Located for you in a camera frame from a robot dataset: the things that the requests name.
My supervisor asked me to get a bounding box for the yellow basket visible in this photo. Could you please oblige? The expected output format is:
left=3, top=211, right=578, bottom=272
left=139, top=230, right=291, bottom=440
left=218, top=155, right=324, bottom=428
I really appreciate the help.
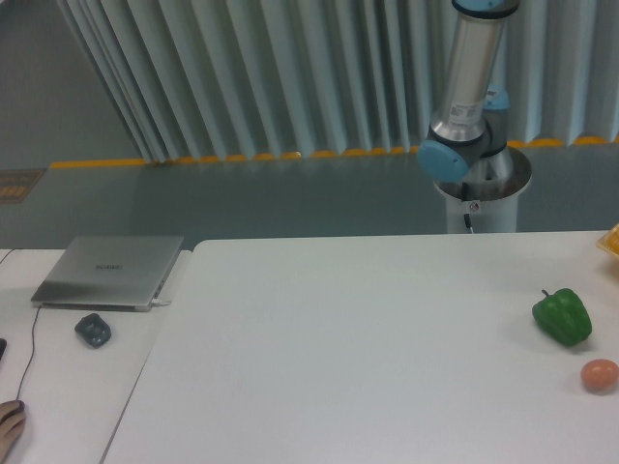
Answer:
left=596, top=224, right=619, bottom=260

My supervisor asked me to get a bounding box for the silver closed laptop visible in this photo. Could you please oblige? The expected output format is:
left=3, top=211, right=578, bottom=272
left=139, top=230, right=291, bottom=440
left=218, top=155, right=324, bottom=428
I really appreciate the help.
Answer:
left=31, top=236, right=183, bottom=311

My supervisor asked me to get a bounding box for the black mouse cable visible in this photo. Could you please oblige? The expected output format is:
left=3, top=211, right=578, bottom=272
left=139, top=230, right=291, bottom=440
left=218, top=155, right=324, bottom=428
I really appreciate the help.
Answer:
left=0, top=249, right=44, bottom=403

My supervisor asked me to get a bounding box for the orange round fruit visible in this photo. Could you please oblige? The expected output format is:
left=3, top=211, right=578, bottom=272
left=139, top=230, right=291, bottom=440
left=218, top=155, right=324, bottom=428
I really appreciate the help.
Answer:
left=580, top=359, right=619, bottom=392

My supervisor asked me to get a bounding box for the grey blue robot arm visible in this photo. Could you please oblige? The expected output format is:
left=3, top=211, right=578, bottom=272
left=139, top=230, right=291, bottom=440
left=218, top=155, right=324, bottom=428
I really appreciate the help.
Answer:
left=417, top=1, right=519, bottom=183

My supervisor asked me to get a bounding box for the person's hand on mouse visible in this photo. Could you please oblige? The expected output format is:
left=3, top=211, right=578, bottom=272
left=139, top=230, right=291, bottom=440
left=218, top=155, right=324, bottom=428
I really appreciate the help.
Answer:
left=0, top=400, right=26, bottom=462

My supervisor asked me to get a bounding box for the green bell pepper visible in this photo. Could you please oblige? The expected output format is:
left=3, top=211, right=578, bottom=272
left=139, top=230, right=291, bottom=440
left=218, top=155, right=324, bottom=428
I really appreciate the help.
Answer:
left=531, top=288, right=593, bottom=347

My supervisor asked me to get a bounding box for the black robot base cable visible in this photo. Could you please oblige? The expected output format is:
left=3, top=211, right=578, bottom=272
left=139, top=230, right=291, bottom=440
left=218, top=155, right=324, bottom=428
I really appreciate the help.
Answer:
left=459, top=181, right=476, bottom=235

